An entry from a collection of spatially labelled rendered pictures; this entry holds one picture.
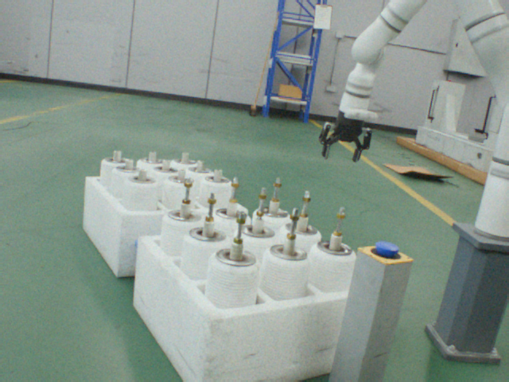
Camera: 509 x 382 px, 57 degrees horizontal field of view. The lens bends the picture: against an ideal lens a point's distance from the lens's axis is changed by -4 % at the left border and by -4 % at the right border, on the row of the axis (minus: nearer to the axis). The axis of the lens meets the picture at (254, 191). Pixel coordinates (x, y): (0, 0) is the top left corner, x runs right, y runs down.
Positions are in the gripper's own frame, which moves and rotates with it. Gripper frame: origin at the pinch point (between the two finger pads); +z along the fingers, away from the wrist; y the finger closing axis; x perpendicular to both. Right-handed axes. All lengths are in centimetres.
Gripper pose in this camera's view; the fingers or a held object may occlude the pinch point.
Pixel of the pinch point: (339, 157)
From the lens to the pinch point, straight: 140.3
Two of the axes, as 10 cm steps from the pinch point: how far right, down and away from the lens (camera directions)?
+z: -1.7, 8.8, 4.4
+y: -9.7, -0.8, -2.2
